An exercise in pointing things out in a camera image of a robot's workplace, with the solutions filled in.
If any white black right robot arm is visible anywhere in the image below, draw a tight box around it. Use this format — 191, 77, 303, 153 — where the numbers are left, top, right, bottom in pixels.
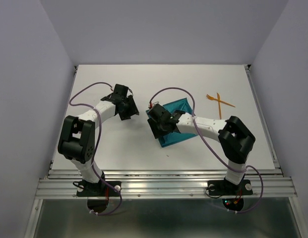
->
147, 108, 256, 193

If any aluminium front rail frame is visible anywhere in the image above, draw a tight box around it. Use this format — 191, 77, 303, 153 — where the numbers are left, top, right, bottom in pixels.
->
24, 165, 308, 238

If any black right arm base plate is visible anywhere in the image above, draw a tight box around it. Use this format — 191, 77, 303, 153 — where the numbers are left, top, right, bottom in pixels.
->
206, 179, 253, 196

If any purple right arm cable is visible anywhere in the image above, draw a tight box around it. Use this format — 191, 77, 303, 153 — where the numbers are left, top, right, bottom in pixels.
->
148, 86, 263, 215

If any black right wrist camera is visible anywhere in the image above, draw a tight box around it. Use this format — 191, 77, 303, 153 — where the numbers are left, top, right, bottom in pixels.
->
147, 104, 170, 122

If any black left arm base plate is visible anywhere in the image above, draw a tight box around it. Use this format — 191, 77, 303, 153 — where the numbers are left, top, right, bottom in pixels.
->
72, 180, 119, 197

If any orange plastic knife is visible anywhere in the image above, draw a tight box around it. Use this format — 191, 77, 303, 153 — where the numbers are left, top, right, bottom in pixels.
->
217, 92, 222, 119

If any orange plastic fork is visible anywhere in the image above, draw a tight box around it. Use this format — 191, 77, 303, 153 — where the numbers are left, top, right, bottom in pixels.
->
206, 94, 236, 108

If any teal cloth napkin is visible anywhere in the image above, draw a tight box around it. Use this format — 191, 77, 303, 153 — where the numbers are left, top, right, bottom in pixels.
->
158, 98, 196, 148

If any aluminium right side rail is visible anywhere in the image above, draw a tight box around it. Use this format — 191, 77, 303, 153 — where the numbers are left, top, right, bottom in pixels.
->
244, 64, 284, 176

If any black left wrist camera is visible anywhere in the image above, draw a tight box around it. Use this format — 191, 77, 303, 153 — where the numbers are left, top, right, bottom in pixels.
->
113, 84, 129, 98

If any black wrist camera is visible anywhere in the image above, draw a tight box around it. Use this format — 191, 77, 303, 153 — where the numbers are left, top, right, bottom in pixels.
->
147, 104, 170, 122
113, 84, 129, 98

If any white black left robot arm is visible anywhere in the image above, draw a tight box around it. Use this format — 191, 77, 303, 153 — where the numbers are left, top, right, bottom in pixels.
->
58, 93, 139, 196

